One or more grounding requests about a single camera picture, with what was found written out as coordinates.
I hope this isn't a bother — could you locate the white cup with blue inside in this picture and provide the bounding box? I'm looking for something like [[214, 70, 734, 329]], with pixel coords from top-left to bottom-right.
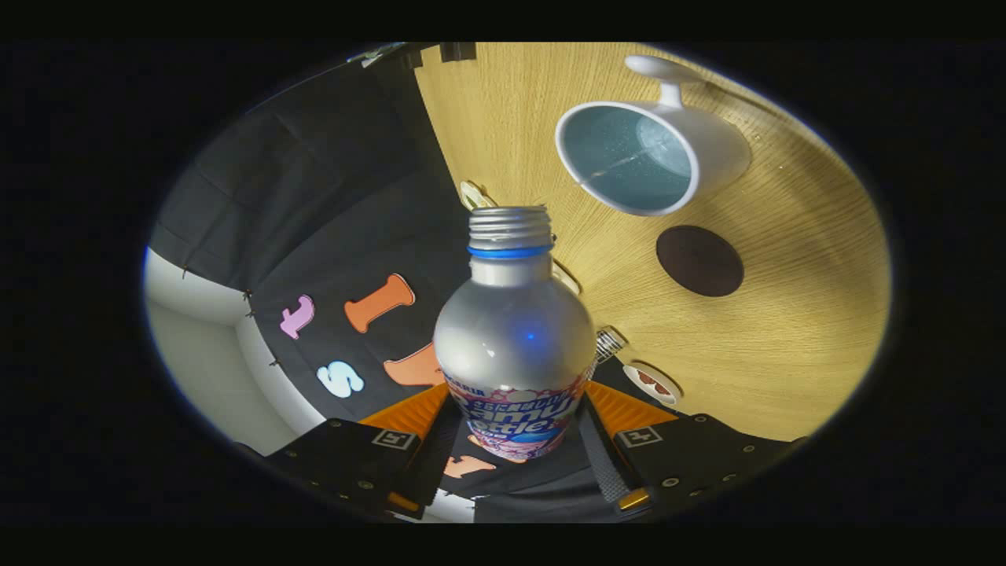
[[555, 55, 753, 218]]

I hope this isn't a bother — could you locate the silver juice bottle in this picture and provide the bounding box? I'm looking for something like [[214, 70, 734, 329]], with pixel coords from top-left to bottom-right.
[[432, 205, 597, 461]]

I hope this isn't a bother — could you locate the white toaster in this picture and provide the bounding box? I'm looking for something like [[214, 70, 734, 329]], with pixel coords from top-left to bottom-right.
[[550, 259, 582, 298]]

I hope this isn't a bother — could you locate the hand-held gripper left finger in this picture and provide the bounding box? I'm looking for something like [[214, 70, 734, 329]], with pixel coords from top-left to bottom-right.
[[263, 383, 463, 520]]

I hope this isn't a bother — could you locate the metal wire utensil holder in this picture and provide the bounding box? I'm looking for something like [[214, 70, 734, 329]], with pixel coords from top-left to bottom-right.
[[595, 326, 628, 364]]

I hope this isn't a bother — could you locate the dark brown round coaster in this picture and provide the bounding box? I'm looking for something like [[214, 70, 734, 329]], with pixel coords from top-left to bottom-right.
[[655, 225, 745, 298]]

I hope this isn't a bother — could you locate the wooden table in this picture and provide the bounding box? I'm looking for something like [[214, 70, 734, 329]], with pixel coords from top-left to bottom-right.
[[414, 43, 893, 443]]

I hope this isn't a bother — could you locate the white round plate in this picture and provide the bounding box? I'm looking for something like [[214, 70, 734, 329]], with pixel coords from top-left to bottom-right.
[[622, 362, 683, 406]]

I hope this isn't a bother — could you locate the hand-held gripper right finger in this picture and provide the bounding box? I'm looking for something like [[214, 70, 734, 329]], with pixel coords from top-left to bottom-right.
[[580, 381, 806, 517]]

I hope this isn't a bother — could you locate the white divided snack tray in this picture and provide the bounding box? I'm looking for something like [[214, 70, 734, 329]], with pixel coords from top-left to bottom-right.
[[460, 180, 497, 211]]

